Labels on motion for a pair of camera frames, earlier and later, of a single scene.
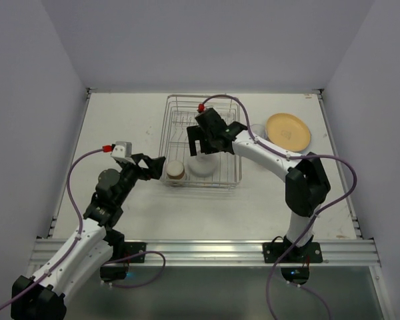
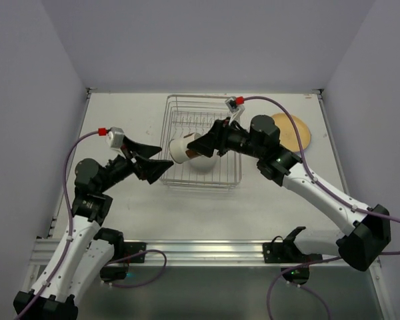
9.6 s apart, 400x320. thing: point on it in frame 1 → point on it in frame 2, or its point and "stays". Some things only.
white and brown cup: [175, 170] → [179, 151]
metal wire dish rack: [203, 170] stays
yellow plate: [287, 132] stays
